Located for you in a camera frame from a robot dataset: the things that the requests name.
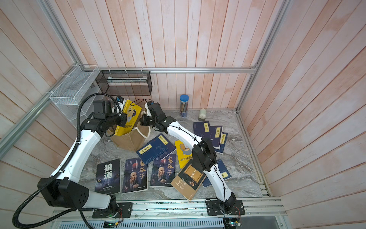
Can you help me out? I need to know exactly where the navy book pair upper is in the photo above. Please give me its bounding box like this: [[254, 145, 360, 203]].
[[153, 134, 176, 159]]

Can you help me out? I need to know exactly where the navy book pair lower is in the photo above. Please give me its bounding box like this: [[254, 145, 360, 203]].
[[136, 138, 168, 164]]

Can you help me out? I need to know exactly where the white wire mesh shelf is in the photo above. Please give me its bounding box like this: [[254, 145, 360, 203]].
[[50, 65, 100, 127]]

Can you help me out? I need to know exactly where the yellow cartoon book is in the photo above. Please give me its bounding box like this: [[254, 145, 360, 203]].
[[115, 100, 142, 136], [175, 140, 193, 169]]

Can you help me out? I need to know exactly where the navy book yellow label right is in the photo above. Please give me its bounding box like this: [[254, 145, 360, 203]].
[[215, 132, 228, 154]]

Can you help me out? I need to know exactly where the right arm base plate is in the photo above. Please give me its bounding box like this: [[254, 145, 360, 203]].
[[205, 199, 246, 216]]

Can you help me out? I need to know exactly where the navy book yellow label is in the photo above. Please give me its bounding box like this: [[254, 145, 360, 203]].
[[215, 132, 228, 154], [210, 126, 223, 149], [193, 121, 213, 140]]

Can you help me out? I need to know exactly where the black wolf book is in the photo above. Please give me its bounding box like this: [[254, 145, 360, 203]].
[[94, 159, 121, 195]]

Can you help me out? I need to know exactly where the navy book pair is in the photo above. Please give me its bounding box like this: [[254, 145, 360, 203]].
[[136, 138, 168, 164], [153, 134, 176, 159]]

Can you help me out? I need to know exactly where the black mesh wall basket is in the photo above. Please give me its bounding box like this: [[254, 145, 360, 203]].
[[96, 70, 153, 96]]

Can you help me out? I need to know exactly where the old man book right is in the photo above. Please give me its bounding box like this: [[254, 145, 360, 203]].
[[150, 153, 176, 187]]

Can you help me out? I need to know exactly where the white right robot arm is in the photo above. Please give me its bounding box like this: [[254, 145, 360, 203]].
[[140, 102, 236, 214]]

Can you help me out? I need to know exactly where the tan canvas bag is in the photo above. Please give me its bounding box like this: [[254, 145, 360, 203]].
[[111, 115, 151, 151]]

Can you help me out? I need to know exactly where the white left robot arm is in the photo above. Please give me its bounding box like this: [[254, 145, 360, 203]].
[[37, 113, 127, 214]]

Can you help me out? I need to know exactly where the aluminium front rail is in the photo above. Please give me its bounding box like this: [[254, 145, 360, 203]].
[[48, 197, 287, 222]]

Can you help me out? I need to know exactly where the brown black cover book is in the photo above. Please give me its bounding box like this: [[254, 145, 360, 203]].
[[171, 159, 206, 200]]

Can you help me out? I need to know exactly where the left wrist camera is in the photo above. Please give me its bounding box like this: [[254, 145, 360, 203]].
[[115, 96, 126, 112]]

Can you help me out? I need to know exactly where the navy book yellow label back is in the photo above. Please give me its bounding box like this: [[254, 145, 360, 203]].
[[193, 121, 213, 140]]

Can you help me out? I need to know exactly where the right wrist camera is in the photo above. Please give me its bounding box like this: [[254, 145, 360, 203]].
[[145, 103, 151, 116]]

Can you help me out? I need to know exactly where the black corrugated cable conduit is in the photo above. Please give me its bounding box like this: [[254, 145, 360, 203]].
[[12, 93, 118, 229]]

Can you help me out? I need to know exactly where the navy book yellow label middle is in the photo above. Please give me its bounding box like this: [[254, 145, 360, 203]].
[[210, 126, 223, 149]]

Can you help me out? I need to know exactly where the navy book front right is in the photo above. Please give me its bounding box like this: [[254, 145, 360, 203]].
[[203, 159, 232, 188]]

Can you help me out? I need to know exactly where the old man book left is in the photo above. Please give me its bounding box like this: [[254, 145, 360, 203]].
[[122, 157, 148, 193]]

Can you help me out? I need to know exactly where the clear pencil tube blue lid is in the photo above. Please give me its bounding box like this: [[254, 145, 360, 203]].
[[180, 94, 189, 117]]

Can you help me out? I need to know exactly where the old man book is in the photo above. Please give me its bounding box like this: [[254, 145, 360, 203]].
[[122, 157, 148, 193], [150, 153, 176, 187]]

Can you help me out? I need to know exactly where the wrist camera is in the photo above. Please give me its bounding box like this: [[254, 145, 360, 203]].
[[145, 103, 151, 116], [115, 96, 126, 112]]

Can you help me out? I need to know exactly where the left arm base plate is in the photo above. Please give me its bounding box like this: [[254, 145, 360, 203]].
[[92, 202, 133, 219]]

